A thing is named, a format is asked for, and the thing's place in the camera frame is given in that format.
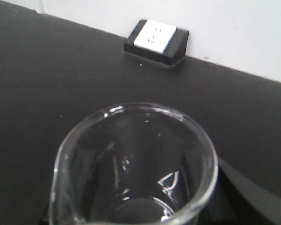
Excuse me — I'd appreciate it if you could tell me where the clear glass beaker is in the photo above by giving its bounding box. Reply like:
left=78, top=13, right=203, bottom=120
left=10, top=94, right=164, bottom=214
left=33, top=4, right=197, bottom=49
left=48, top=103, right=218, bottom=225

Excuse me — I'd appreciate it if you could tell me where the black white power outlet box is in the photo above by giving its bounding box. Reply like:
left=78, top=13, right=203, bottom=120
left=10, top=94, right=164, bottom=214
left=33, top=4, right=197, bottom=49
left=124, top=19, right=190, bottom=66

